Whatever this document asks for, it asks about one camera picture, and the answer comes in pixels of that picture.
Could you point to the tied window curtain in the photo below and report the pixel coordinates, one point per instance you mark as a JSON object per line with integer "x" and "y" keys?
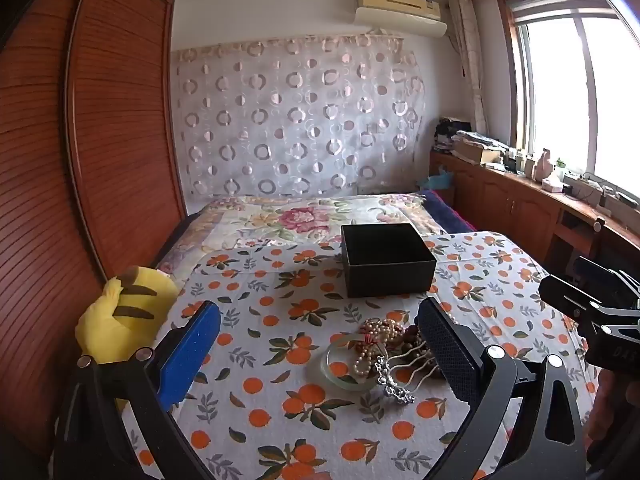
{"x": 470, "y": 60}

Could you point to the wall air conditioner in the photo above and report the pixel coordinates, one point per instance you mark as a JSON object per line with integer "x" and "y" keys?
{"x": 400, "y": 7}

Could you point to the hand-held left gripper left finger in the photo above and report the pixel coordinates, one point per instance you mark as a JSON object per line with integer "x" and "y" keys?
{"x": 190, "y": 355}

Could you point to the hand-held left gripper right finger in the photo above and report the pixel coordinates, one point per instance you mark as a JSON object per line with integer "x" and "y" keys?
{"x": 447, "y": 355}

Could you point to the dark blue blanket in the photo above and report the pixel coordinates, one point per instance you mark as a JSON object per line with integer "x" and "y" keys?
{"x": 445, "y": 212}

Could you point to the wooden slatted wardrobe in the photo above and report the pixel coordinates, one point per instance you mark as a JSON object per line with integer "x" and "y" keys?
{"x": 115, "y": 135}

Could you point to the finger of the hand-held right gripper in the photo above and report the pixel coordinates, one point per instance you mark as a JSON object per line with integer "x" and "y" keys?
{"x": 565, "y": 296}
{"x": 597, "y": 270}

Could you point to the floral bed quilt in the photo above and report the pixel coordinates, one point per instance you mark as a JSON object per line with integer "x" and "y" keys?
{"x": 300, "y": 220}

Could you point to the yellow plush toy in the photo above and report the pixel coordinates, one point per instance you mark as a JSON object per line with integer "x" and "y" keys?
{"x": 120, "y": 320}

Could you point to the person's right hand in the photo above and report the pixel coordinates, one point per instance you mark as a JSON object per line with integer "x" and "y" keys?
{"x": 617, "y": 405}

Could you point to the pile of dark clothes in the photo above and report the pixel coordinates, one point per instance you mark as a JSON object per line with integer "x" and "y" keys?
{"x": 447, "y": 135}

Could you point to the tissue box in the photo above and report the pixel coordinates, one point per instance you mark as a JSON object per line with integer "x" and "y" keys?
{"x": 553, "y": 185}

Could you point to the black cardboard box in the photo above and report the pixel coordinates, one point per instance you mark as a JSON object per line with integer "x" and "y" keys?
{"x": 385, "y": 275}

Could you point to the stack of papers and boxes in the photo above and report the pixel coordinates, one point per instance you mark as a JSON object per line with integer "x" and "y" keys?
{"x": 480, "y": 147}

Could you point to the silver tiara comb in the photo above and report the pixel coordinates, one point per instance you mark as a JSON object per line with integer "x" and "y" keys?
{"x": 395, "y": 392}

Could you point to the pale jade bangle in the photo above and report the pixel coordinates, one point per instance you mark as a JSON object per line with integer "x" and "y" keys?
{"x": 330, "y": 375}

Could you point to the window with wooden frame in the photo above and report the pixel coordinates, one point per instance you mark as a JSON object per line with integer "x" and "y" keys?
{"x": 565, "y": 85}

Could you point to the long wooden cabinet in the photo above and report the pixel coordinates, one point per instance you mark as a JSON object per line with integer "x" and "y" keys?
{"x": 510, "y": 205}

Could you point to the light blue bag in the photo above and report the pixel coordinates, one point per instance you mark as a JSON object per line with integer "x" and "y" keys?
{"x": 440, "y": 180}

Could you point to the pink figurine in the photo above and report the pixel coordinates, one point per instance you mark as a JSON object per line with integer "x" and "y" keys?
{"x": 543, "y": 165}

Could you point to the orange print tablecloth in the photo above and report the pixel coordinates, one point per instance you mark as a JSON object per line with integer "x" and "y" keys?
{"x": 280, "y": 320}

